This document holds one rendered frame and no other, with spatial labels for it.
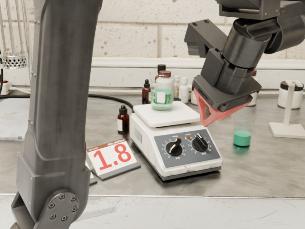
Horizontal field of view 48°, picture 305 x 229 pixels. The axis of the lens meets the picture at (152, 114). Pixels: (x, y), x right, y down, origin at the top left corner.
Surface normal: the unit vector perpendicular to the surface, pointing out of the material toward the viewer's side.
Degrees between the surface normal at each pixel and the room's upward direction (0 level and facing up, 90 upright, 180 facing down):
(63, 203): 90
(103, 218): 0
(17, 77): 90
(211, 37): 29
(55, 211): 90
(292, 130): 0
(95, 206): 0
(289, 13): 90
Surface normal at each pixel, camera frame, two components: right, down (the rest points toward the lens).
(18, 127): 0.01, -0.94
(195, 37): -0.84, 0.29
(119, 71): 0.00, 0.34
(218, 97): 0.17, -0.66
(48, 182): 0.54, 0.29
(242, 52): -0.44, 0.62
